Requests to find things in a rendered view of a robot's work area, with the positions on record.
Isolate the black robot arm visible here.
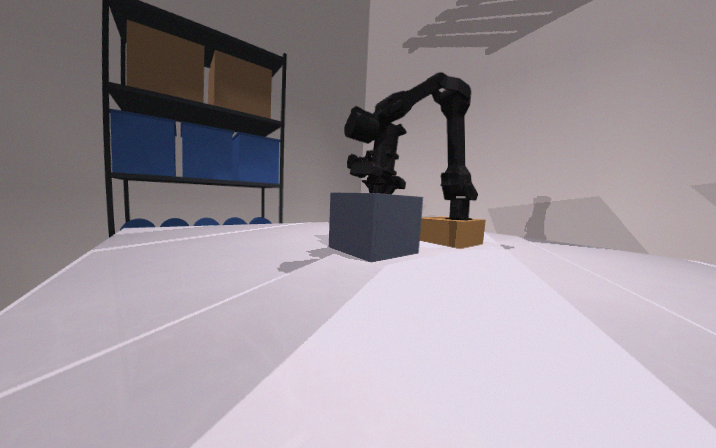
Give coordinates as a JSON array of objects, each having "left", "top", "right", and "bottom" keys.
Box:
[{"left": 344, "top": 72, "right": 478, "bottom": 221}]

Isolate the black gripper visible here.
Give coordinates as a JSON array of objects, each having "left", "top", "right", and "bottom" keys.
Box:
[{"left": 350, "top": 145, "right": 406, "bottom": 194}]

